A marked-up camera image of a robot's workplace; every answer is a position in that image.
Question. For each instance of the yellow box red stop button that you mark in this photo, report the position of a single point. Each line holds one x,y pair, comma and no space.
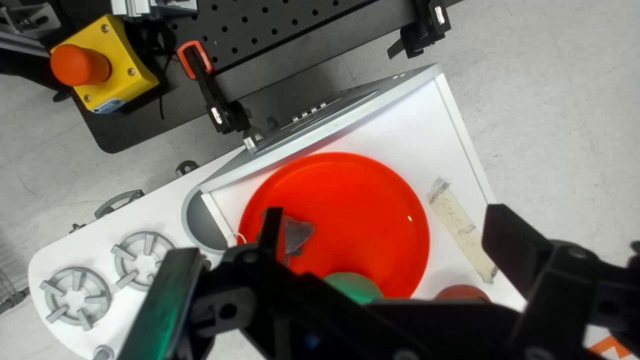
111,63

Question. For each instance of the black perforated breadboard table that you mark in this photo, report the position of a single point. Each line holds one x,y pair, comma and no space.
267,33

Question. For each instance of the grey metal bracket plate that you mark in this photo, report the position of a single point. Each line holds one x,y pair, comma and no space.
27,21

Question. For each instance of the aluminium extrusion rail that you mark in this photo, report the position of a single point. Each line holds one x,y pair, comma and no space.
151,4

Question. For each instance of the toy sink basin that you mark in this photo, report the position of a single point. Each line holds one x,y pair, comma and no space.
203,223

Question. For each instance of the orange floor tape marker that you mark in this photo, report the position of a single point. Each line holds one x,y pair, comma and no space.
611,346

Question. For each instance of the grey stove knob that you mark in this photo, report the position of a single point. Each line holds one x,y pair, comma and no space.
103,352

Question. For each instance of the red plastic bowl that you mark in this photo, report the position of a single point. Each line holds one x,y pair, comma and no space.
352,213

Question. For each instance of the green foam ball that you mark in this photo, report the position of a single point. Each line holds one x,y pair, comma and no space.
356,286

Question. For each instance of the clear tape strip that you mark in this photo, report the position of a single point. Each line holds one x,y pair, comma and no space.
462,230

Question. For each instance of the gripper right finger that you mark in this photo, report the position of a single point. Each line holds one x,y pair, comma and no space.
512,253

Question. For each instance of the small brown bowl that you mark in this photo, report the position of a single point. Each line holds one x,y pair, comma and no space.
460,292

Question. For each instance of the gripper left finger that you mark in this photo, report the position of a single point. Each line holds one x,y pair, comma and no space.
163,307

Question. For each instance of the white toy kitchen cabinet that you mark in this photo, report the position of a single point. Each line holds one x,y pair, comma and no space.
412,141

